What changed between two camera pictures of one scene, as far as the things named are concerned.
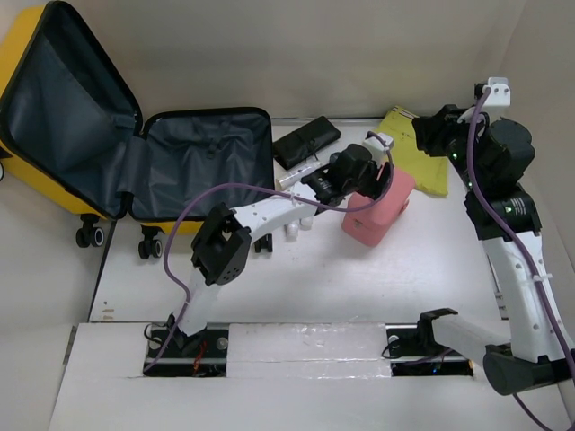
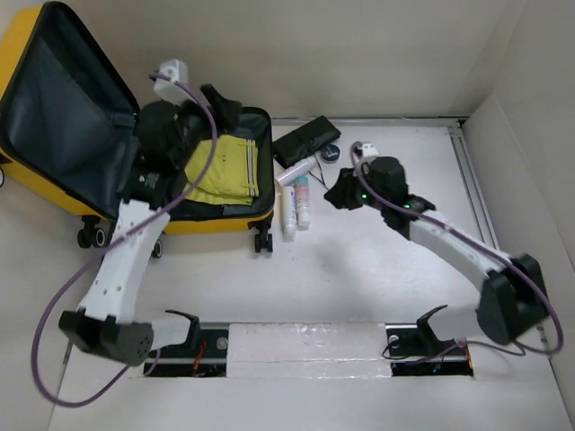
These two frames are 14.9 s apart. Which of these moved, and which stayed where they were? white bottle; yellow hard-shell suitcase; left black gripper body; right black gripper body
Moved: white bottle; left black gripper body; right black gripper body
Stayed: yellow hard-shell suitcase
